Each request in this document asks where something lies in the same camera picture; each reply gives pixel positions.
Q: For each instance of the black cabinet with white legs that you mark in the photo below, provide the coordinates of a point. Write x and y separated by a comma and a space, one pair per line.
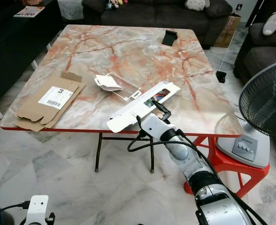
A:
11, 51

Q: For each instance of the upright brown cardboard box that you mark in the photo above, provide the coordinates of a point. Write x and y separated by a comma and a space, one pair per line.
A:
227, 32

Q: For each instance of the small black phone stand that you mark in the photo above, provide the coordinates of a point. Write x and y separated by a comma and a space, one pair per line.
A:
169, 37

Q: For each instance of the grey fan with black grille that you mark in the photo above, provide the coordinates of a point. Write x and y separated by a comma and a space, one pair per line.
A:
264, 98

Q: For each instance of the small grey white plush toy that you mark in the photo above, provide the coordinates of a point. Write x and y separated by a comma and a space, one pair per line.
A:
197, 4

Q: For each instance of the colourful small plush toys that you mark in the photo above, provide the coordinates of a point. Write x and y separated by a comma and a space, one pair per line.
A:
115, 3

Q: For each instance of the white lace cloth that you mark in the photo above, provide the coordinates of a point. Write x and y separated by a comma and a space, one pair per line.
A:
70, 8

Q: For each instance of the dark grey fabric sofa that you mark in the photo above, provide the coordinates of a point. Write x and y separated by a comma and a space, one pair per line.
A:
157, 15

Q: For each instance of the red and white magazine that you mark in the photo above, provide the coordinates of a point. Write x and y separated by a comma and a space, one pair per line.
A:
28, 11

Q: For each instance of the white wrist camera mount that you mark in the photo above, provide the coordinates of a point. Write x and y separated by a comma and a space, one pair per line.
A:
154, 125
37, 208

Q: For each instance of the black metal table leg frame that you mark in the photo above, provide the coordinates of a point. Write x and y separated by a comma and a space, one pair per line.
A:
124, 138

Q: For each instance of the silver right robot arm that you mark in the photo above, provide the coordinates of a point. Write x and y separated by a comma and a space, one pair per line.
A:
178, 151

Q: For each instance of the clear plastic blister packaging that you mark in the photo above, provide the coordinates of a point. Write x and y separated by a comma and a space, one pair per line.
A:
107, 83

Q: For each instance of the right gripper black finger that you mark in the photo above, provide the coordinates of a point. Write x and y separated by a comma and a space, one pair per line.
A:
142, 128
158, 105

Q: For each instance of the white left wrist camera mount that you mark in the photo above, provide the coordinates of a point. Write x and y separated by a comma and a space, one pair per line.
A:
37, 208

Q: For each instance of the flattened brown cardboard box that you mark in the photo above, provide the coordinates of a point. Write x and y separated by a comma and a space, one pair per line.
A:
34, 110

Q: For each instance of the red plastic stool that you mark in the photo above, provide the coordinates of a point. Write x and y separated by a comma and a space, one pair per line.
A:
236, 171

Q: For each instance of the dark grey sofa cushion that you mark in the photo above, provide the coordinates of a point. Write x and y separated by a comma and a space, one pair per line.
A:
219, 8

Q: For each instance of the long white carton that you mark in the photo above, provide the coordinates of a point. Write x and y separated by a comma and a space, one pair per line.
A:
131, 110

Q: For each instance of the dark grey armchair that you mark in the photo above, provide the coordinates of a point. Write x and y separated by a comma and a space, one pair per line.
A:
262, 54

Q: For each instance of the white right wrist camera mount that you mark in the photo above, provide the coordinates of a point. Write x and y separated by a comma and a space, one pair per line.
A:
154, 125

